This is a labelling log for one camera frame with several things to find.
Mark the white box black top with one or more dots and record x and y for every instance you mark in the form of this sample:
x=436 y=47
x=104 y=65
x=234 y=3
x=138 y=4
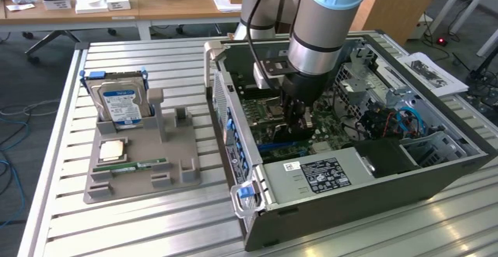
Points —
x=58 y=5

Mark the grey power supply unit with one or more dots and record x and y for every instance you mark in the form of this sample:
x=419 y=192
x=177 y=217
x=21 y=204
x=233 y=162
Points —
x=280 y=181

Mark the perforated metal drive cage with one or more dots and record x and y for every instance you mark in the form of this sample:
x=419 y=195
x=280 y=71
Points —
x=359 y=88

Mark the wooden desk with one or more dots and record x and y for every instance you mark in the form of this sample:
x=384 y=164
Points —
x=176 y=6
x=39 y=16

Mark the black switch red light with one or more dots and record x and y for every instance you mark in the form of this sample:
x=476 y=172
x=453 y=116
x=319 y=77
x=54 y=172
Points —
x=443 y=41

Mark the small white card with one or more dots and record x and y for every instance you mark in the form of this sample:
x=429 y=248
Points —
x=19 y=7

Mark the brown wooden cabinet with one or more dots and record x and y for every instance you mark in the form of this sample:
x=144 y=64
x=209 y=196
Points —
x=409 y=6

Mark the plain white box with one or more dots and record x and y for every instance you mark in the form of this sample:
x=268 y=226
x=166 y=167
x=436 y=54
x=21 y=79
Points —
x=118 y=3

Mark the white box with tape roll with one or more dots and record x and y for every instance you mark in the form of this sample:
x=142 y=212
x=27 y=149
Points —
x=92 y=7

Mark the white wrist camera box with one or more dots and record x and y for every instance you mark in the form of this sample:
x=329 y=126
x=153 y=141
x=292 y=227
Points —
x=265 y=80

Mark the blue power supply latch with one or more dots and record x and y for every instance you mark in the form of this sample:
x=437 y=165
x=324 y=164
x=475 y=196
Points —
x=245 y=194

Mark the blue disk caddy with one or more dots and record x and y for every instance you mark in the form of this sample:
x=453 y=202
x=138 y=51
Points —
x=98 y=75

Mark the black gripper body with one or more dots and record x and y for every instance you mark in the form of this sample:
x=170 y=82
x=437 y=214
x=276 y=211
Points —
x=304 y=89

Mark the green motherboard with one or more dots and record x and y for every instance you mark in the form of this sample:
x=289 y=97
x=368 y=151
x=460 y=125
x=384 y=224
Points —
x=331 y=126

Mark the silver chipset heatsink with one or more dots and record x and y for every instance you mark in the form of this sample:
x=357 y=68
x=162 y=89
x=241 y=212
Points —
x=323 y=147

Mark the blue expansion slot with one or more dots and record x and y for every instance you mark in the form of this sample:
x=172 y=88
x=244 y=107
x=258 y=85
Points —
x=269 y=147

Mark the grey open PC case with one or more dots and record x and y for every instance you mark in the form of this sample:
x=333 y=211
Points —
x=351 y=210

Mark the green RAM stick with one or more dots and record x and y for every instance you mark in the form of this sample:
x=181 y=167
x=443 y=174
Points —
x=129 y=166

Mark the grey plastic parts rack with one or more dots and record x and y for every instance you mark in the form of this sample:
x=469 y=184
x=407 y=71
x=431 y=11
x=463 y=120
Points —
x=156 y=158

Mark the silver CPU chip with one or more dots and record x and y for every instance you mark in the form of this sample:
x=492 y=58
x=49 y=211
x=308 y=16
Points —
x=113 y=150

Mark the metal CPU socket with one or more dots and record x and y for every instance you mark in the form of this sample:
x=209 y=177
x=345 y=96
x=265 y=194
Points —
x=274 y=112

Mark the printed paper stack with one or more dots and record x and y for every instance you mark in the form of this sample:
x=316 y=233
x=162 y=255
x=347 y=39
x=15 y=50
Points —
x=436 y=76

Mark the loose papers pile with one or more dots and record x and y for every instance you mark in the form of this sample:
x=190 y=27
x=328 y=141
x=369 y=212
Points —
x=224 y=5

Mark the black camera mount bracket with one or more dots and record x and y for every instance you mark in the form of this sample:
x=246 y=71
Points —
x=278 y=66

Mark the metal disk bay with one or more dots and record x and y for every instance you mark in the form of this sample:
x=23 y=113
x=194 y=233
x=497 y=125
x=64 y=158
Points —
x=432 y=152

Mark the white desk frame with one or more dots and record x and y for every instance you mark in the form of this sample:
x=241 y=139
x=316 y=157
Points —
x=488 y=42

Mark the silver hard disk blue label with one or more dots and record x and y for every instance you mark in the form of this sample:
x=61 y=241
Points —
x=118 y=102

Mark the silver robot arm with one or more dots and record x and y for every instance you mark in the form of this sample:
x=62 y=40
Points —
x=324 y=29

